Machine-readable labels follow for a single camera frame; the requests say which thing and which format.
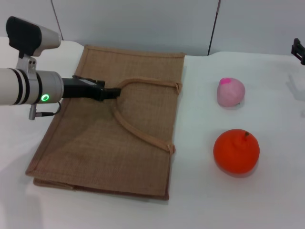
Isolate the left arm cable plug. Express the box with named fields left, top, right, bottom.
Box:
left=28, top=102, right=61, bottom=120

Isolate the brown jute handbag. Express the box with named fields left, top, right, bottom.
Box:
left=25, top=44, right=186, bottom=201

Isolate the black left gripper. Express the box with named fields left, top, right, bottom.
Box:
left=62, top=75, right=122, bottom=102

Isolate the orange fruit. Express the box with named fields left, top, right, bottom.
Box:
left=213, top=128, right=260, bottom=174

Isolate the pink peach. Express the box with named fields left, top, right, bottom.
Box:
left=216, top=77, right=246, bottom=108

